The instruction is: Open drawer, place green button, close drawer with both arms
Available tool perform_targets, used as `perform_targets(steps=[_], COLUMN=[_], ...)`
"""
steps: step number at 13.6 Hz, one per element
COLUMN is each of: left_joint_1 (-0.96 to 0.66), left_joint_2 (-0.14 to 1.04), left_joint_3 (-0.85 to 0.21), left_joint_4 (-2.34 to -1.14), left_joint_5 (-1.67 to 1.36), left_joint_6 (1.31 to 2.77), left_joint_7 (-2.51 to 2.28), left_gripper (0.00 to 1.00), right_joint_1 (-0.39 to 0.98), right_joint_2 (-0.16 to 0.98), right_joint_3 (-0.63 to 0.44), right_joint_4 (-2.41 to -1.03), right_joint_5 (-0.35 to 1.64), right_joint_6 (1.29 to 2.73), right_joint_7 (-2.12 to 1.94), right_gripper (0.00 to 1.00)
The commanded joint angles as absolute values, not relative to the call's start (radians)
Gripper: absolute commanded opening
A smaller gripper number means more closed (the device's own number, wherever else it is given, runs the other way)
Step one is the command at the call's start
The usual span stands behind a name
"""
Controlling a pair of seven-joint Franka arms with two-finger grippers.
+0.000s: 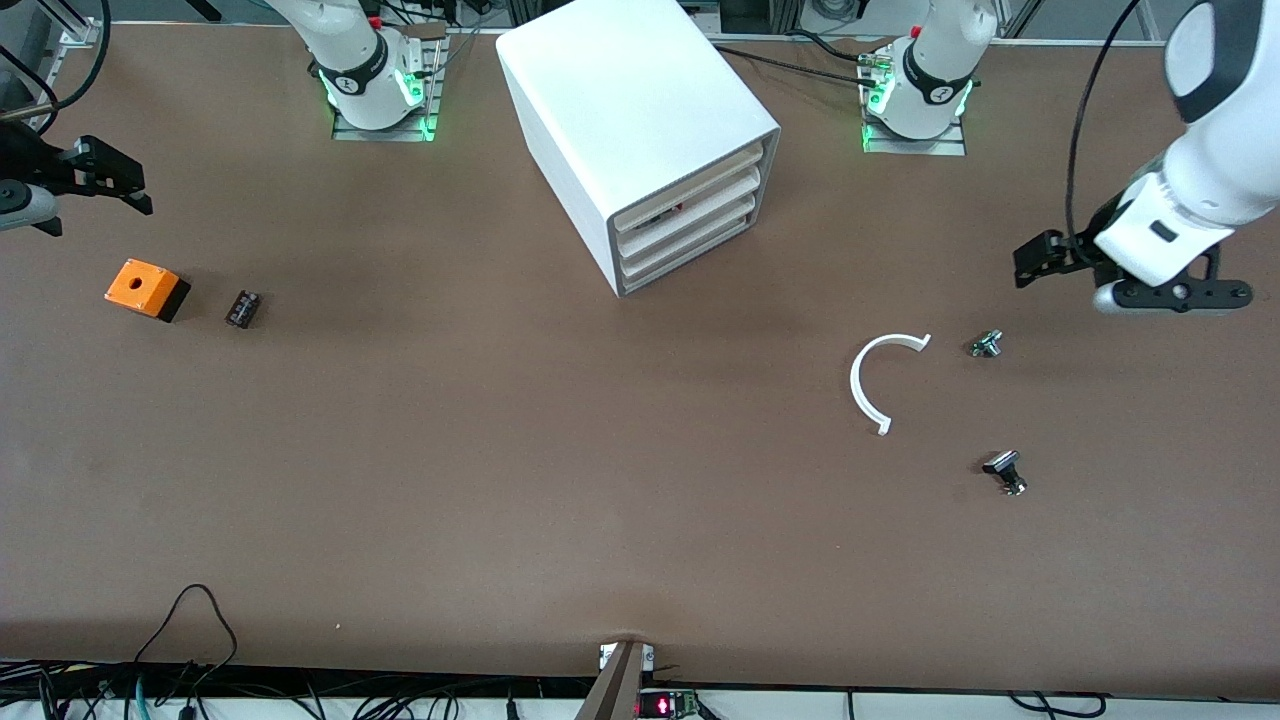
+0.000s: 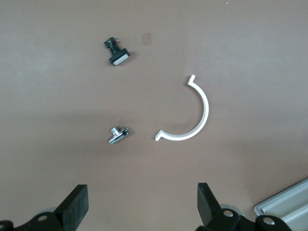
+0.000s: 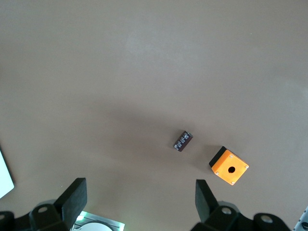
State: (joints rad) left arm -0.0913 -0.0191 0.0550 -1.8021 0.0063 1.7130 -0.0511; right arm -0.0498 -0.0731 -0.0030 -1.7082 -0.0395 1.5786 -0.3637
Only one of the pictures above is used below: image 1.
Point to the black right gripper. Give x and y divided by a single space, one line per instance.
30 160

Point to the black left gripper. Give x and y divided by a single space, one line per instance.
1083 247

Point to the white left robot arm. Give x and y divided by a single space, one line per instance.
1220 170

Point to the orange box with hole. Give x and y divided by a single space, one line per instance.
140 285

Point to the small black contact block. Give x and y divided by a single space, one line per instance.
243 308

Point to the small metal bolt lower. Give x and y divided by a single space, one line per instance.
1002 463

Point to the white curved plastic arc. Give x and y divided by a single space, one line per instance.
856 385

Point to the small red black part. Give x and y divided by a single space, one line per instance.
668 213

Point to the small red LED device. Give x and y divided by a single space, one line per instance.
665 706

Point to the small silver switch part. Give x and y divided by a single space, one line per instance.
986 345

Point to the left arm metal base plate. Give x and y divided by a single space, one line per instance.
955 146

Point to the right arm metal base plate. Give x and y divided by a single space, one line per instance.
432 100

